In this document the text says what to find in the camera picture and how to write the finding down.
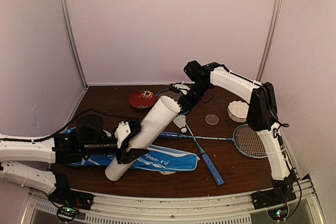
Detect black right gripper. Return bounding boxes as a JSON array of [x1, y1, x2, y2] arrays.
[[178, 81, 211, 114]]

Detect white shuttlecock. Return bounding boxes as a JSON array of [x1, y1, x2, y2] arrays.
[[173, 114, 187, 133]]

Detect white shuttlecock tube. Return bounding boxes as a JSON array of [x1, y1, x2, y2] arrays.
[[105, 96, 181, 181]]

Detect clear plastic tube lid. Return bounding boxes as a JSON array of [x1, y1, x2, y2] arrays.
[[205, 114, 219, 125]]

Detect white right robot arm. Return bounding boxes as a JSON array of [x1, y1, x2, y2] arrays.
[[178, 60, 295, 204]]

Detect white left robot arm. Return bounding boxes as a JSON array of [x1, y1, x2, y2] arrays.
[[1, 114, 151, 181]]

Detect blue racket bag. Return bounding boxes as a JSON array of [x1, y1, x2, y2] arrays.
[[64, 128, 199, 176]]

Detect red floral dish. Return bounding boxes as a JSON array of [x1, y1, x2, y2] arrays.
[[129, 90, 157, 109]]

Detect white scalloped bowl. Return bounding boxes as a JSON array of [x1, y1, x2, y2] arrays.
[[227, 101, 249, 123]]

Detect blue racket near dish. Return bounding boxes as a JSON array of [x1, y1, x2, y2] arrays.
[[156, 89, 225, 187]]

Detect blue racket on right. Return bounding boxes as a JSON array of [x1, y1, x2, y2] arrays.
[[159, 124, 267, 159]]

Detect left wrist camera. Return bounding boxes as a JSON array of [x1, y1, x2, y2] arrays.
[[76, 114, 104, 143]]

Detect aluminium front rail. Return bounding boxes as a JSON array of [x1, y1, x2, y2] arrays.
[[23, 174, 322, 224]]

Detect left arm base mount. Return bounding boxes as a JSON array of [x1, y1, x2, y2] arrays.
[[47, 189, 94, 223]]

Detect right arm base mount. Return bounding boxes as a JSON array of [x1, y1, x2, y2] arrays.
[[251, 188, 297, 222]]

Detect right aluminium frame post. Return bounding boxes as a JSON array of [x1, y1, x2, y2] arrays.
[[256, 0, 283, 81]]

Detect aluminium frame post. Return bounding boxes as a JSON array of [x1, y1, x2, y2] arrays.
[[256, 0, 283, 81], [60, 0, 88, 89]]

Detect left aluminium frame post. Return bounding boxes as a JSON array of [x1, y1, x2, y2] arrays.
[[60, 0, 88, 89]]

